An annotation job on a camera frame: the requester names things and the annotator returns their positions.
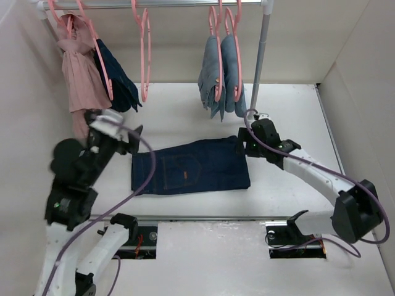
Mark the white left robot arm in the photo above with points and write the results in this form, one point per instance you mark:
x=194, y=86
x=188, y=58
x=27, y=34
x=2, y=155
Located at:
x=76, y=168

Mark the pink hanger with dark shorts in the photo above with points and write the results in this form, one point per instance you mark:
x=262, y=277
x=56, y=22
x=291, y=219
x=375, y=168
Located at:
x=94, y=36

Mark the light blue jeans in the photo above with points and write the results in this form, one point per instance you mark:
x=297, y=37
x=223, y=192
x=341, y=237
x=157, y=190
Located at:
x=230, y=68
x=208, y=77

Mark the dark denim hanging shorts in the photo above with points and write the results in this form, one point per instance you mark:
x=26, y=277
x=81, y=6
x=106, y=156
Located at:
x=125, y=92

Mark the pink hanger light jeans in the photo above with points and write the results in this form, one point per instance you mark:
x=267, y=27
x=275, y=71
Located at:
x=231, y=24
x=215, y=18

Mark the silver clothes rack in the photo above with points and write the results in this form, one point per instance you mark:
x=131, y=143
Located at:
x=44, y=6

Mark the light blue jeans left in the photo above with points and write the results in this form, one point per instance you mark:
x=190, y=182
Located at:
x=208, y=77

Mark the pink pleated skirt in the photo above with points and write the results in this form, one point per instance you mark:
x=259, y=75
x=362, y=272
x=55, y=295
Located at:
x=85, y=88

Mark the pink hanger light jeans left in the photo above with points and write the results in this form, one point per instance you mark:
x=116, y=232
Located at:
x=215, y=18

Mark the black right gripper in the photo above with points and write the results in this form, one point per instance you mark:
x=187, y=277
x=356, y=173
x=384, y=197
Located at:
x=245, y=135

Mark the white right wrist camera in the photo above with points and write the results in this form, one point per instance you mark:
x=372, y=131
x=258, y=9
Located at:
x=261, y=116

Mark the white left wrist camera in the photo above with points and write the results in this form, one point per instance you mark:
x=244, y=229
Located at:
x=108, y=122

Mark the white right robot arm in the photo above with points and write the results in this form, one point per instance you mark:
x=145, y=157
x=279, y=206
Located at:
x=356, y=210

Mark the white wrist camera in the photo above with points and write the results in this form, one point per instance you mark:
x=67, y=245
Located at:
x=108, y=122
x=261, y=116

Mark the light blue jeans right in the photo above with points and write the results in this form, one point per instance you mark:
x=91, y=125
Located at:
x=230, y=68

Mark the pink hanger light jeans right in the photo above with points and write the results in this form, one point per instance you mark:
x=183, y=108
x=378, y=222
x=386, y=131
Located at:
x=231, y=24

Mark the dark blue denim trousers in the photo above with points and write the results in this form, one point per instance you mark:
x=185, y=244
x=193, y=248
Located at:
x=206, y=165

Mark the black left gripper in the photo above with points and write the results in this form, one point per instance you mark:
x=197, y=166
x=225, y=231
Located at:
x=133, y=142

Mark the pink hanger with skirt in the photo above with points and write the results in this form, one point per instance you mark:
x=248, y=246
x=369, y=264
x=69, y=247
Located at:
x=58, y=15

